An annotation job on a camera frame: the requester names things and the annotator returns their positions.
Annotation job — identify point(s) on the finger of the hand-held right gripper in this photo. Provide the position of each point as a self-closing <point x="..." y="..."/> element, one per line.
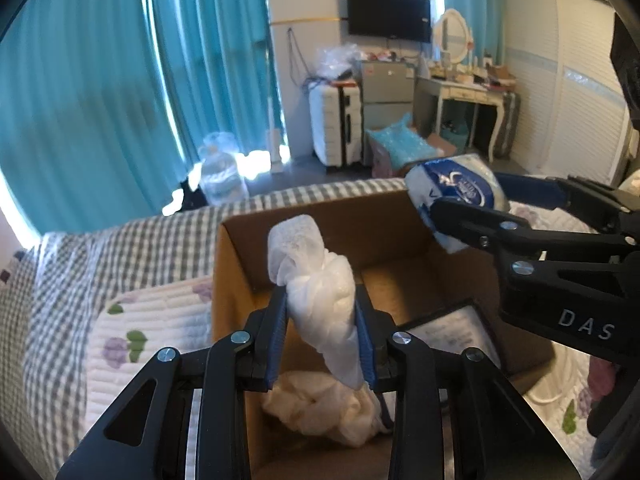
<point x="530" y="189"/>
<point x="475" y="222"/>

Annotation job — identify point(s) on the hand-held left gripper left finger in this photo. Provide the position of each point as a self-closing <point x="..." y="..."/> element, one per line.
<point x="278" y="336"/>

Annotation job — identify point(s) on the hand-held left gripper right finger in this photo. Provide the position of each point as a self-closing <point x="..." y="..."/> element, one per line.
<point x="364" y="340"/>

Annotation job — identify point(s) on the blue and white tissue pack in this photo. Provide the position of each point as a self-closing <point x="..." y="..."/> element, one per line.
<point x="460" y="182"/>

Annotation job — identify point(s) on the white cloth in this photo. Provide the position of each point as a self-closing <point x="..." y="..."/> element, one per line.
<point x="325" y="300"/>
<point x="320" y="410"/>

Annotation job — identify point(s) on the brown cardboard box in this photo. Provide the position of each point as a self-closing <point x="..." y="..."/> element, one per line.
<point x="380" y="240"/>

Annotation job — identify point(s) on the grey suitcase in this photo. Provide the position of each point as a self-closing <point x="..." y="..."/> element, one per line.
<point x="506" y="125"/>

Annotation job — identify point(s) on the white crumpled cloth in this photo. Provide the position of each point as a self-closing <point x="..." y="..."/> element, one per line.
<point x="320" y="410"/>

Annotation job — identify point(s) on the small open cardboard box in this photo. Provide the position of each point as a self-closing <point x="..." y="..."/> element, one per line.
<point x="442" y="144"/>

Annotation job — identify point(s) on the black-edged white packet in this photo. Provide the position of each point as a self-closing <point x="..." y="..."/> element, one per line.
<point x="450" y="335"/>

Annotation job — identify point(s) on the blue bubble wrap bag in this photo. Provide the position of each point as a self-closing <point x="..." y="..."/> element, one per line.
<point x="400" y="145"/>

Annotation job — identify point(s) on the white slatted wardrobe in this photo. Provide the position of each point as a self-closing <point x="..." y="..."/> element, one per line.
<point x="565" y="85"/>

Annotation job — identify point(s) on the white dressing table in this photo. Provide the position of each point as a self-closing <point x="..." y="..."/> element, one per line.
<point x="460" y="91"/>

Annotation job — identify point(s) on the black object on floor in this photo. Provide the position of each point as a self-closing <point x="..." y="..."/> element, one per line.
<point x="194" y="197"/>

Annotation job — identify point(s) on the grey cabinet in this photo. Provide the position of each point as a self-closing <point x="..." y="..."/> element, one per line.
<point x="387" y="85"/>

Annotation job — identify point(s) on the white oval mirror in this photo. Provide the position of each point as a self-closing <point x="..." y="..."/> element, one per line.
<point x="452" y="32"/>

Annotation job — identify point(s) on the white suitcase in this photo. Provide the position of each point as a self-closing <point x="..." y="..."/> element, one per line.
<point x="330" y="125"/>

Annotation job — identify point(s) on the large clear water bottle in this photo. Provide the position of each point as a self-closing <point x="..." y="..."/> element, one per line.
<point x="220" y="170"/>

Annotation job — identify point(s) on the grey checkered bedsheet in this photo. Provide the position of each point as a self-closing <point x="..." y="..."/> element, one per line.
<point x="100" y="250"/>

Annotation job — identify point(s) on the clear plastic bag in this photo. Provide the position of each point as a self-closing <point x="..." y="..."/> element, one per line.
<point x="337" y="60"/>

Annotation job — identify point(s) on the black wall television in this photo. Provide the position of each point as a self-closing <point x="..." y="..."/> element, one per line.
<point x="389" y="12"/>

